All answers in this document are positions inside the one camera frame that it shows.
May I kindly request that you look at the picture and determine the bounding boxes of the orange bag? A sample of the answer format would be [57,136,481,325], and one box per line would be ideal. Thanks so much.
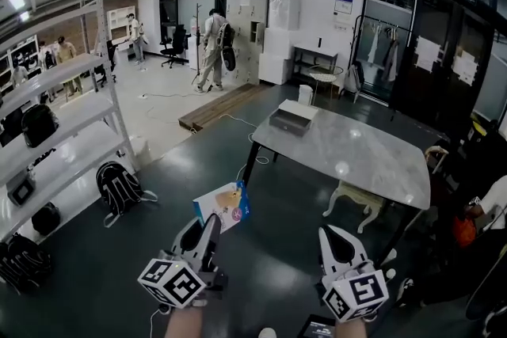
[452,214,478,249]

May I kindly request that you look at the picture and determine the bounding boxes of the white metal shelf rack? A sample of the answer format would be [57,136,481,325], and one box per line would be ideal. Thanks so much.
[0,0,140,246]

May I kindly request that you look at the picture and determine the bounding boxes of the white hanging garment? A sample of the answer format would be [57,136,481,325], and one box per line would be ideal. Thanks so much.
[367,25,381,64]

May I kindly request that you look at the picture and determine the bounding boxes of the white bookshelf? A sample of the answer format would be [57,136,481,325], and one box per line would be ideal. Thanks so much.
[106,6,138,52]

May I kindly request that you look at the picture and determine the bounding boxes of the black white striped backpack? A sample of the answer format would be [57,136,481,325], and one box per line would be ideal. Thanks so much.
[95,161,158,229]

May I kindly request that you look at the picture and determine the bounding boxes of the white top side table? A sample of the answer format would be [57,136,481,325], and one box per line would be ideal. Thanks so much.
[292,45,340,86]

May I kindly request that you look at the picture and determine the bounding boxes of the brown wooden platform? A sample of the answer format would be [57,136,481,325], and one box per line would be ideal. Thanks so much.
[177,82,274,131]

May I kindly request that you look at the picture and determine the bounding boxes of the plain black backpack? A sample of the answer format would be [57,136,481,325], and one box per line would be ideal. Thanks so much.
[21,103,60,150]

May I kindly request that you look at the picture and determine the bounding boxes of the white looped floor cable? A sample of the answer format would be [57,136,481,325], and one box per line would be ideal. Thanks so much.
[189,113,270,179]

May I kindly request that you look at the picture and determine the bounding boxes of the white paper sheet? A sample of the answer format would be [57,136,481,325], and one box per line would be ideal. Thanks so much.
[451,55,479,87]
[414,36,443,72]

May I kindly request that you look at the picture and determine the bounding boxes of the grey hanging coat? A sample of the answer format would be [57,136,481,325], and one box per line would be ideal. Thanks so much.
[382,37,401,82]

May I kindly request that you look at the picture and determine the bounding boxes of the person's right forearm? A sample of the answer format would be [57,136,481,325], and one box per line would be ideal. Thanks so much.
[334,318,377,338]

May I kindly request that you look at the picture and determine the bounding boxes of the cream carved stool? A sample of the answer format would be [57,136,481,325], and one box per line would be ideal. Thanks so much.
[322,180,387,234]

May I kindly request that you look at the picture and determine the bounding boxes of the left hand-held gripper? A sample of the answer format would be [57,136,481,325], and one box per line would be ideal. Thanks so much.
[137,214,230,310]

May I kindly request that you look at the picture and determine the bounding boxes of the black office chair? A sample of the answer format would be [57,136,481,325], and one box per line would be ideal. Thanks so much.
[160,24,189,69]
[94,39,118,88]

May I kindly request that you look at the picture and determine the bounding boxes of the black white print backpack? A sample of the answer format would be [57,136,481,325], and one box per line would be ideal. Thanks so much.
[0,233,52,296]

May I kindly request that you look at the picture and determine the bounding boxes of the yellow black crate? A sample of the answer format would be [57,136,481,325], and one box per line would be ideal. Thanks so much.
[469,112,490,143]

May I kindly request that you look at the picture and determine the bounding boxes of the small black duffel bag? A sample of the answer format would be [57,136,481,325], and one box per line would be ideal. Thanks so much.
[31,201,63,237]

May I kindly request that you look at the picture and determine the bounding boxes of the frosted white partition panel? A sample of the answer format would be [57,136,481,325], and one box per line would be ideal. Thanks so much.
[177,0,217,25]

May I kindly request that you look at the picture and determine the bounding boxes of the white lidded jug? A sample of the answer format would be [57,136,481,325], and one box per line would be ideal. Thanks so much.
[298,84,315,107]

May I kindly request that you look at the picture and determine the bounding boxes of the black display device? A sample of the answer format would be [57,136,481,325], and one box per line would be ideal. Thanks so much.
[296,314,337,338]

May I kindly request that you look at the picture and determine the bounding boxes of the black box with white lid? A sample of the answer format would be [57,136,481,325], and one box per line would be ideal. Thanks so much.
[269,98,320,138]

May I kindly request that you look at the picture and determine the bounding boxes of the person's left forearm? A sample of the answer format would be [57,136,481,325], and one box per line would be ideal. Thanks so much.
[164,306,207,338]

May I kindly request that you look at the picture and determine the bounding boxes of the beige metal locker cabinet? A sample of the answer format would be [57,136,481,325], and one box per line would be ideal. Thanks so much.
[225,0,269,86]

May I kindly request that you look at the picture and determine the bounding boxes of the grey backpack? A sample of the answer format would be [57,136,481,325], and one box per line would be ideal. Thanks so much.
[344,61,365,92]

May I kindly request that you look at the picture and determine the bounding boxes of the wooden coat stand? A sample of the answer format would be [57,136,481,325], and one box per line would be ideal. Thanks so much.
[192,2,204,72]

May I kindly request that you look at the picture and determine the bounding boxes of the grey block with black square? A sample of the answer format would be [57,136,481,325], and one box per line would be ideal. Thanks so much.
[6,169,36,207]

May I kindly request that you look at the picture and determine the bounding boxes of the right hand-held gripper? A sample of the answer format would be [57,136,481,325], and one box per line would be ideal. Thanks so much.
[315,225,390,324]

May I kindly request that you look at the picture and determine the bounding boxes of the long white floor cable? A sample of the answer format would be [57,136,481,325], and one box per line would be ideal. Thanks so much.
[140,90,203,123]

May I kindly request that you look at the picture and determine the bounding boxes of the large white foam box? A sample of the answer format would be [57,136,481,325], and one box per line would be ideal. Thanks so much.
[264,28,296,60]
[259,53,294,86]
[268,0,301,31]

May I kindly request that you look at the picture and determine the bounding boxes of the gold wire chair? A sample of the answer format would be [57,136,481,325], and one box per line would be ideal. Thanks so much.
[308,65,345,100]

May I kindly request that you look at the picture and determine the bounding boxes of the black clothes rack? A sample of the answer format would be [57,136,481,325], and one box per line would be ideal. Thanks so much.
[350,13,411,104]

